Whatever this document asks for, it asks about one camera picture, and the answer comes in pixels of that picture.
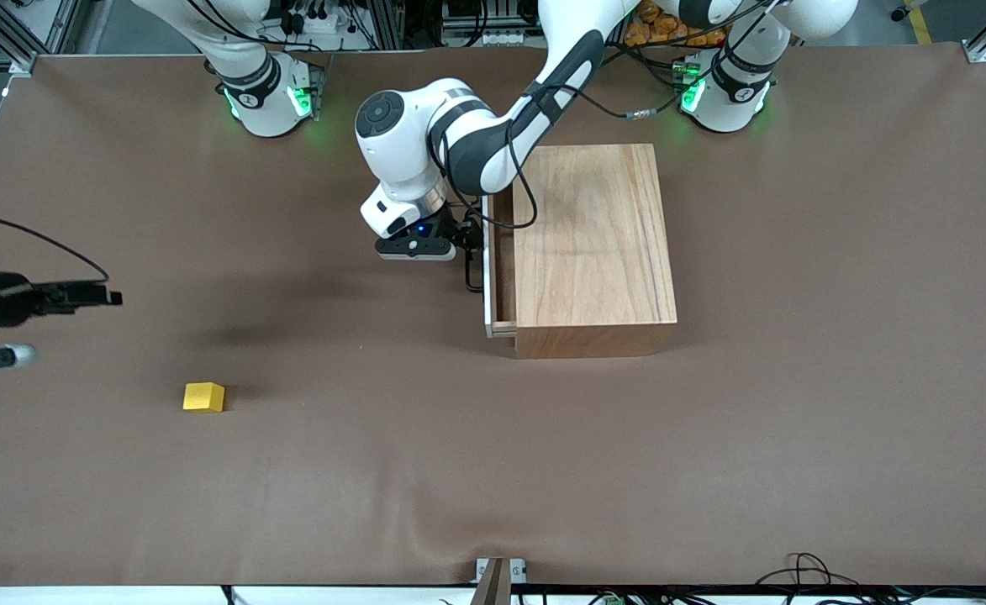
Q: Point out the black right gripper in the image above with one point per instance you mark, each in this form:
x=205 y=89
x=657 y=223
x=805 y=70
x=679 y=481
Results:
x=10 y=304

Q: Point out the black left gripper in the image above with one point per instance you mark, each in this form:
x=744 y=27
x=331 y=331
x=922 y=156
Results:
x=461 y=230

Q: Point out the yellow block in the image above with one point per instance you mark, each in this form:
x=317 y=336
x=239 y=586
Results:
x=203 y=397

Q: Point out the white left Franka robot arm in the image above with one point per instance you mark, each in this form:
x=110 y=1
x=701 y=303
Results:
x=408 y=160

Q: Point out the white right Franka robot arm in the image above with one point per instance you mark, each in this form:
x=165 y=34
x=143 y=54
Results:
x=266 y=113

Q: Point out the wooden drawer cabinet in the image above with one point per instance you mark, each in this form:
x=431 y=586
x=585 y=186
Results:
x=602 y=252

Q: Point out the white power strip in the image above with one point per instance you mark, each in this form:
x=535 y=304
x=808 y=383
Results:
x=316 y=23

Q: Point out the orange mesh bag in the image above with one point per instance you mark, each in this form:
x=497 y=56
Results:
x=669 y=35

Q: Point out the brown table mat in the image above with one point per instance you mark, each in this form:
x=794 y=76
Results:
x=291 y=487

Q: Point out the aluminium frame post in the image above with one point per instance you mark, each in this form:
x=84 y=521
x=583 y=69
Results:
x=387 y=25

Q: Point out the metal table edge bracket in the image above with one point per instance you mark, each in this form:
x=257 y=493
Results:
x=516 y=571

